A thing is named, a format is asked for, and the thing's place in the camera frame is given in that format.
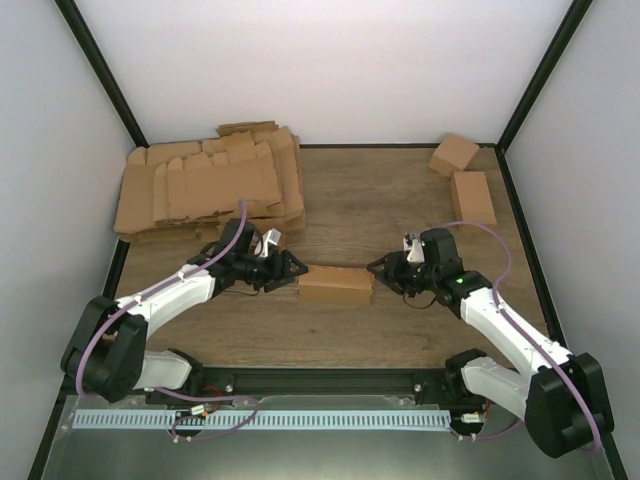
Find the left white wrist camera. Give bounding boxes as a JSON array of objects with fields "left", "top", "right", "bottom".
[{"left": 254, "top": 228, "right": 281, "bottom": 258}]

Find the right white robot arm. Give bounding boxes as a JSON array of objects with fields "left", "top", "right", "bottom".
[{"left": 366, "top": 225, "right": 614, "bottom": 458}]

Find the stack of flat cardboard blanks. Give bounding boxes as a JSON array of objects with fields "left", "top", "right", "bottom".
[{"left": 114, "top": 121, "right": 306, "bottom": 242}]

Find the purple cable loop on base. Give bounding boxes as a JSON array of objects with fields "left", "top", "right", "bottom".
[{"left": 171, "top": 392, "right": 265, "bottom": 445}]

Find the black frame post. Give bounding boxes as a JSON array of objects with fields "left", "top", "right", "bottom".
[
  {"left": 54, "top": 0, "right": 149, "bottom": 147},
  {"left": 496, "top": 0, "right": 593, "bottom": 154}
]

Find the light blue slotted cable duct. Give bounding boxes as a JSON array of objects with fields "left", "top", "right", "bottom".
[{"left": 72, "top": 409, "right": 451, "bottom": 432}]

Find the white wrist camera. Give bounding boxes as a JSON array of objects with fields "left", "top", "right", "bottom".
[
  {"left": 254, "top": 228, "right": 281, "bottom": 258},
  {"left": 403, "top": 233, "right": 425, "bottom": 264}
]

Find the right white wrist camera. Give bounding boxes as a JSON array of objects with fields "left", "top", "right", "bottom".
[{"left": 403, "top": 233, "right": 425, "bottom": 264}]

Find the cardboard box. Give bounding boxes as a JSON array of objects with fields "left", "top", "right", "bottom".
[
  {"left": 428, "top": 133, "right": 480, "bottom": 177},
  {"left": 297, "top": 265, "right": 374, "bottom": 305},
  {"left": 450, "top": 171, "right": 497, "bottom": 233}
]

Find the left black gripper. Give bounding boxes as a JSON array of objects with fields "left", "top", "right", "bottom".
[{"left": 236, "top": 250, "right": 309, "bottom": 293}]

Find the black frame post left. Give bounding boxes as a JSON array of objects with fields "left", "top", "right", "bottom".
[{"left": 54, "top": 0, "right": 149, "bottom": 147}]

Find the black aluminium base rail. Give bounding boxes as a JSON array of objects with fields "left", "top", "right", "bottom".
[{"left": 145, "top": 366, "right": 484, "bottom": 406}]

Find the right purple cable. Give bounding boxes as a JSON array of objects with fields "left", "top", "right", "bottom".
[{"left": 407, "top": 221, "right": 604, "bottom": 454}]

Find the black frame post right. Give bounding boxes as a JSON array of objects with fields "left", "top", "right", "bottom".
[{"left": 496, "top": 0, "right": 593, "bottom": 154}]

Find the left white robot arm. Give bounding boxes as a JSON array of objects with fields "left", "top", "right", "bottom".
[{"left": 60, "top": 219, "right": 308, "bottom": 404}]

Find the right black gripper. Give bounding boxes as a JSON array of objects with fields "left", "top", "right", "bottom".
[{"left": 368, "top": 251, "right": 439, "bottom": 299}]

